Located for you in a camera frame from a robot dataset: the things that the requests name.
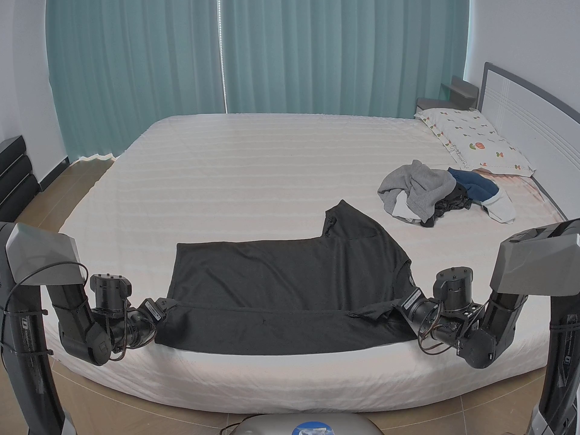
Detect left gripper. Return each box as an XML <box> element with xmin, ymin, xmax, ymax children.
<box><xmin>129</xmin><ymin>297</ymin><xmax>177</xmax><ymax>345</ymax></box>

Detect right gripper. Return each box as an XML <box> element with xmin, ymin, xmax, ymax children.
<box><xmin>392</xmin><ymin>288</ymin><xmax>438</xmax><ymax>330</ymax></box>

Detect black T-shirt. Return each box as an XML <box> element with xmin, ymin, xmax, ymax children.
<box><xmin>154</xmin><ymin>200</ymin><xmax>420</xmax><ymax>354</ymax></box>

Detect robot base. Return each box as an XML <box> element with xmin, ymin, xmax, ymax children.
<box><xmin>224</xmin><ymin>413</ymin><xmax>386</xmax><ymax>435</ymax></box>

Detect pile of clothes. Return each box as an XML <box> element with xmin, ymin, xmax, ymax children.
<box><xmin>377</xmin><ymin>160</ymin><xmax>517</xmax><ymax>228</ymax></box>

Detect white printed pillow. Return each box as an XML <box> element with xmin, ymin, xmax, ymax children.
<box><xmin>414</xmin><ymin>107</ymin><xmax>536</xmax><ymax>176</ymax></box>

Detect bed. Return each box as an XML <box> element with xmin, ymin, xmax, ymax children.
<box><xmin>41</xmin><ymin>62</ymin><xmax>580</xmax><ymax>413</ymax></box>

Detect black chest of drawers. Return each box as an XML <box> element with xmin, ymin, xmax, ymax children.
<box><xmin>0</xmin><ymin>135</ymin><xmax>39</xmax><ymax>221</ymax></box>

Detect grey bedside table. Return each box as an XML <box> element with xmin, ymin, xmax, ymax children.
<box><xmin>416</xmin><ymin>75</ymin><xmax>479</xmax><ymax>112</ymax></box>

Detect blue-green curtain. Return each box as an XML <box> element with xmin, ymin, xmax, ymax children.
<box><xmin>220</xmin><ymin>0</ymin><xmax>472</xmax><ymax>119</ymax></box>
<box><xmin>45</xmin><ymin>0</ymin><xmax>227</xmax><ymax>160</ymax></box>

